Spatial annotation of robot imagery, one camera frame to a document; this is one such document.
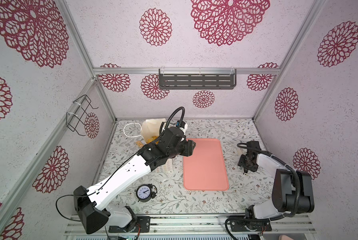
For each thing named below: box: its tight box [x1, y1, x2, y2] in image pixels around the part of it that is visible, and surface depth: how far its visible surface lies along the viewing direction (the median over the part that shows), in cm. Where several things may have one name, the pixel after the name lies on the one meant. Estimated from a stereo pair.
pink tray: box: [183, 138, 229, 191], surface depth 93 cm
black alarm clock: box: [134, 183, 158, 203], surface depth 83 cm
